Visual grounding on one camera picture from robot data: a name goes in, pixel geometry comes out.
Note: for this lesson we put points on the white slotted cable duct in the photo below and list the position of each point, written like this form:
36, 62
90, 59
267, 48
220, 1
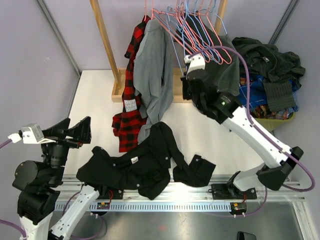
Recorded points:
119, 206

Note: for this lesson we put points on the dark green t-shirt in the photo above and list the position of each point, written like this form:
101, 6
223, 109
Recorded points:
225, 67

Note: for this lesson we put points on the grey shirt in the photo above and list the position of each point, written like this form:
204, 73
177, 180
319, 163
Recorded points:
153, 76

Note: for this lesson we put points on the blue checked shirt in basket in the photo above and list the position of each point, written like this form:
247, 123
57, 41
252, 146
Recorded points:
258, 99

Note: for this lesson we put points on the wooden clothes rack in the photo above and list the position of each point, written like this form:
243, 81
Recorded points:
119, 73

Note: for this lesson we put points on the dark striped shirt on pile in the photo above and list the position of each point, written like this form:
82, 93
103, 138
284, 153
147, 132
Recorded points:
277, 74

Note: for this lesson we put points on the aluminium rail frame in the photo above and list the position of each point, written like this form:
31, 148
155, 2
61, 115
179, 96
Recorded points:
175, 192

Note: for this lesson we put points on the pink and blue wire hangers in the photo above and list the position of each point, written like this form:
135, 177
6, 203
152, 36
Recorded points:
195, 25

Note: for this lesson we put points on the black button shirt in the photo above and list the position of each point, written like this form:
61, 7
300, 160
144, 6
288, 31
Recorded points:
148, 167

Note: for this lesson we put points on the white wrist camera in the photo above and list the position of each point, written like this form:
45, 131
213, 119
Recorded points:
196, 62
30, 134

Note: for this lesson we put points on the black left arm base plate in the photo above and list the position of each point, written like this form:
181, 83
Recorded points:
105, 193

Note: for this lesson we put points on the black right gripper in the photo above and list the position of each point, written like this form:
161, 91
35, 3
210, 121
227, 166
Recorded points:
185, 83

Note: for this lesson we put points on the green laundry basket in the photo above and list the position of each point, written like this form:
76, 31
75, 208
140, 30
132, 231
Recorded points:
271, 124

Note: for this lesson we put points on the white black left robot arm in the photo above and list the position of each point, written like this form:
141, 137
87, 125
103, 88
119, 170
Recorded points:
37, 180

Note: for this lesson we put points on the red black plaid shirt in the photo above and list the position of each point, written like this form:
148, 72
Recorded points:
127, 124

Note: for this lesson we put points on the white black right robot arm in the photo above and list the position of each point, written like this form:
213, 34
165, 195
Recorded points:
227, 110

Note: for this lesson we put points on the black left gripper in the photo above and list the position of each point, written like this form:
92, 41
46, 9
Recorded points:
81, 132

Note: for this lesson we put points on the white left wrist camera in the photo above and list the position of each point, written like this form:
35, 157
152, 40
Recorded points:
30, 134

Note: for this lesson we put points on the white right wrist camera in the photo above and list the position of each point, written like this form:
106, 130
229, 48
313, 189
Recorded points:
196, 62

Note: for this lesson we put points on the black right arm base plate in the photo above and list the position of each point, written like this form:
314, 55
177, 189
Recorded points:
220, 191

